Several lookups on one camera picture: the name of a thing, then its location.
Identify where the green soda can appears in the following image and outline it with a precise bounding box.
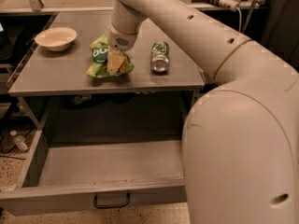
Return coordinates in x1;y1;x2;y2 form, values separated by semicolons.
150;41;170;73

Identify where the white bowl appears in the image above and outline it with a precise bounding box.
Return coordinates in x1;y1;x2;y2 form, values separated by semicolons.
35;27;77;51

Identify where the grey cabinet counter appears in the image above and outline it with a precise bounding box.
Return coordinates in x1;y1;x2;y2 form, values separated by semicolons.
9;11;204;133

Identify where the plastic bottle on floor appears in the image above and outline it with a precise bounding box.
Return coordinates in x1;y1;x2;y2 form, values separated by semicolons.
10;130;29;152

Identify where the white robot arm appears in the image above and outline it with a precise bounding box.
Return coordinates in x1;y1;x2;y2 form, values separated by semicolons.
111;0;299;224

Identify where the black drawer handle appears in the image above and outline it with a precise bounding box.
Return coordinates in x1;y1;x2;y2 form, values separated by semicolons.
93;193;131;209

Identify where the green rice chip bag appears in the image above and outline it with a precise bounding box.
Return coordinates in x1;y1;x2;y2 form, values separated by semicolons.
86;35;134;78

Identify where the grey open drawer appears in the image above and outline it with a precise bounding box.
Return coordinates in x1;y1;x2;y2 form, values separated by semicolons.
0;124;186;216

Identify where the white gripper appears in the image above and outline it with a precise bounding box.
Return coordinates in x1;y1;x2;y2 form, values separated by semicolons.
107;22;138;74

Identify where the white cable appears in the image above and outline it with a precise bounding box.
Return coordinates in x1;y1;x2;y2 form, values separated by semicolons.
236;7;244;33

